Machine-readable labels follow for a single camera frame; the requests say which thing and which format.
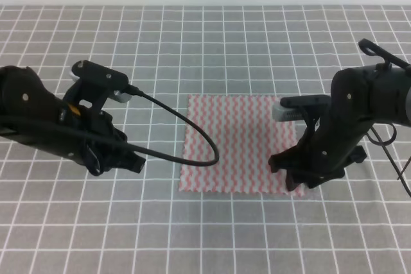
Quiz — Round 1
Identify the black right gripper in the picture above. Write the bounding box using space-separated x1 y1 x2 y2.
268 68 374 191

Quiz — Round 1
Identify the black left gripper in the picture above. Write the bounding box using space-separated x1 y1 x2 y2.
19 87 146 176

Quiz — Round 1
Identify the pink white wavy towel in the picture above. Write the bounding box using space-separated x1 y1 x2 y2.
179 94 306 196

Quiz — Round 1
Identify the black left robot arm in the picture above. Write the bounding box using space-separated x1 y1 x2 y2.
1 62 145 176

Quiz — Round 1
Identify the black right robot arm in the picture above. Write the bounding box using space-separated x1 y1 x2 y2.
268 39 410 191

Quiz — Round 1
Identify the grey checked tablecloth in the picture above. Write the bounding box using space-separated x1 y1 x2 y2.
1 5 410 273

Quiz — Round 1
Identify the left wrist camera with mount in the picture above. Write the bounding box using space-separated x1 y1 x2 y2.
64 60 132 111

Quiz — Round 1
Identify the black right camera cable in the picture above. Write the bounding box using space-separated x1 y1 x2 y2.
365 119 411 198

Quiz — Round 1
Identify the black camera cable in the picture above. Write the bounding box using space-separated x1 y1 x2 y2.
365 119 411 198
0 85 220 167

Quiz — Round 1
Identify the black left camera cable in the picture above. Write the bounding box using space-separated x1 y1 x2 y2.
0 85 220 167

